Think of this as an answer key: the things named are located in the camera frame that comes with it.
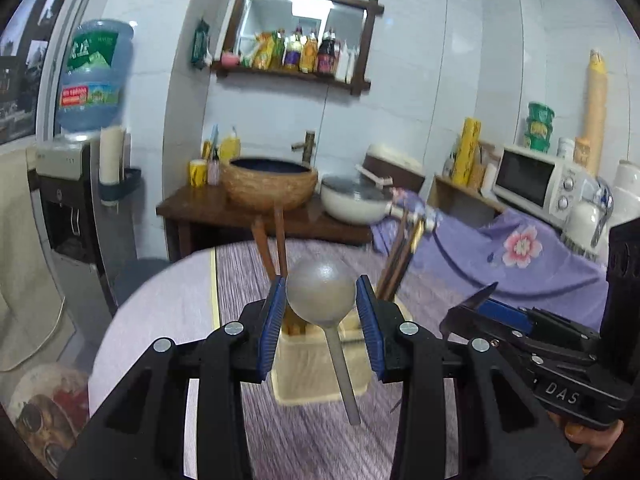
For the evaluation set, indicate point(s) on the purple floral cloth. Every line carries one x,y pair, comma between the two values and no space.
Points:
465,260

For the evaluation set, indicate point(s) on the white ladle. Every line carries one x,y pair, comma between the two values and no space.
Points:
372,175

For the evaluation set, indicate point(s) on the person's right hand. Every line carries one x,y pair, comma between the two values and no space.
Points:
595,442

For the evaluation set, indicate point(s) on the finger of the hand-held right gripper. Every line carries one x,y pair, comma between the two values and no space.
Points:
462,317
507,312

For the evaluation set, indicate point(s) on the metal spoon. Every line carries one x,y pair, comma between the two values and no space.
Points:
317,290

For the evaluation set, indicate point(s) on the white water dispenser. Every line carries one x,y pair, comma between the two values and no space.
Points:
65,200

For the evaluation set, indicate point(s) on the white jar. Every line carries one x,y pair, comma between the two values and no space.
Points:
565,149

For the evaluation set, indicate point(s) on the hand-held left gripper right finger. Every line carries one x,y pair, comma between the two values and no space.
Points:
370,332

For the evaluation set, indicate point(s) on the white pan with glass lid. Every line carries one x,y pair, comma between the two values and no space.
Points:
350,207

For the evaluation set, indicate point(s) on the brass faucet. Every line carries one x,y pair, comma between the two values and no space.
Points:
306,147

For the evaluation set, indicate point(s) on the black chopstick with gold band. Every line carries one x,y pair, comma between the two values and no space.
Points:
415,242

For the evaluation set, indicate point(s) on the tall beige packet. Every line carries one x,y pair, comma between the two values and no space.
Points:
595,110

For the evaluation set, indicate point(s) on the wooden framed mirror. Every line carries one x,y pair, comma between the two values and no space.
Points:
295,10

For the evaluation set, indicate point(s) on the painted round stool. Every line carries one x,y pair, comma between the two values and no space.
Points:
45,410

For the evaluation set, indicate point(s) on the blue water bottle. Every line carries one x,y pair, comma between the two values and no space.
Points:
92,75

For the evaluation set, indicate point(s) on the white and brown rice cooker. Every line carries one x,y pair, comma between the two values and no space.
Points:
395,160

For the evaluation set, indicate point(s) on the pink dish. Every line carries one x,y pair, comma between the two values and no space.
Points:
230,58

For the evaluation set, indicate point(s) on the white kettle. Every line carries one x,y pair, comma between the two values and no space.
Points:
582,222

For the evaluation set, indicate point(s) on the wooden box shelf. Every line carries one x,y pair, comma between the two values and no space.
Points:
450,195

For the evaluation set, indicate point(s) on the blue cup holder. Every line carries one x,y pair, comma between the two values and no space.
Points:
125,187

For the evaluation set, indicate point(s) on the small white bottle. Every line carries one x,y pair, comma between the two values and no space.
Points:
452,160

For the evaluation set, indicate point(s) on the blue toothbrush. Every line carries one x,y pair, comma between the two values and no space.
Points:
214,135

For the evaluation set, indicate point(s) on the small clear bottle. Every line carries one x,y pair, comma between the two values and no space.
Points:
214,170

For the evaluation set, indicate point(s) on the woven brown basin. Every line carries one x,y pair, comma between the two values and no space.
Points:
270,185

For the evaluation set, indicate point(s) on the green packet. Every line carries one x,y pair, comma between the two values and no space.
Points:
201,45

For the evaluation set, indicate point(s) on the brown wooden chopstick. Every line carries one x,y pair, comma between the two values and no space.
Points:
395,245
281,240
262,245

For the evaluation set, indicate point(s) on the white appliance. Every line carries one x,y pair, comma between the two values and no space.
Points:
627,185

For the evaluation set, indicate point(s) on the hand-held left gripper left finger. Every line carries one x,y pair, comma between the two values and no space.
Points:
272,332

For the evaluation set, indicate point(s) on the yellow soap bottle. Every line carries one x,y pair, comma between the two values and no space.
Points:
230,147

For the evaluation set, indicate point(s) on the dark wooden counter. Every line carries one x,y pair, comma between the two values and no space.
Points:
200,207

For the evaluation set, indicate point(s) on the stack of paper cups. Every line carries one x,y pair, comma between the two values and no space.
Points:
111,155

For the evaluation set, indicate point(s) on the tall yellow packet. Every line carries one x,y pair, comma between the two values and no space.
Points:
467,150

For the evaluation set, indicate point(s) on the row of condiment bottles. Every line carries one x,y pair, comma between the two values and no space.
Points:
300,52

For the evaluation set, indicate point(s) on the white microwave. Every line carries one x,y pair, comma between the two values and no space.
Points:
530,180

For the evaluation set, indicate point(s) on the cream plastic utensil holder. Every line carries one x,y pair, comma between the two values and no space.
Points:
310,365

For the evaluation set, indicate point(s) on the yellow cup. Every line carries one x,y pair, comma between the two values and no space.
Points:
197,174

